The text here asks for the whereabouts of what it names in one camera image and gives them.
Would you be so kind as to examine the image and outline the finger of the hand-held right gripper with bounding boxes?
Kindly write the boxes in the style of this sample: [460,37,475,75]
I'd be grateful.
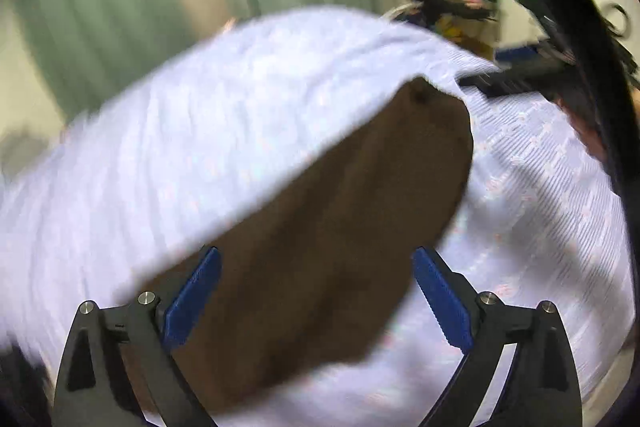
[459,68,553,99]

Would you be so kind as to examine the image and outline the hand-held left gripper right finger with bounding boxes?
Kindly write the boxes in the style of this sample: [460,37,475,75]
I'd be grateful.
[411,246,584,427]

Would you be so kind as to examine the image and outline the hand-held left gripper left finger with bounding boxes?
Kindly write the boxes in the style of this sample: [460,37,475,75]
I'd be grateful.
[52,246,222,427]

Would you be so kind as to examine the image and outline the brown pants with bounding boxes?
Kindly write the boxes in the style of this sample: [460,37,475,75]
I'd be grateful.
[116,77,475,417]

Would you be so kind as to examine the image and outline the person's right forearm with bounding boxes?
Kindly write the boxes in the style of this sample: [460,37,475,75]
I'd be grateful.
[555,92,613,165]

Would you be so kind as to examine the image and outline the cardboard box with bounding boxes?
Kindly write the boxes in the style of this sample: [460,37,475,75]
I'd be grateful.
[435,14,501,60]

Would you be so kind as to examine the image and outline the white patterned bed sheet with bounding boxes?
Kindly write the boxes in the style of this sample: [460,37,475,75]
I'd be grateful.
[0,5,635,427]

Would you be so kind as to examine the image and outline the black curved strap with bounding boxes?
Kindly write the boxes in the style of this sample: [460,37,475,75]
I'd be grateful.
[450,0,640,348]

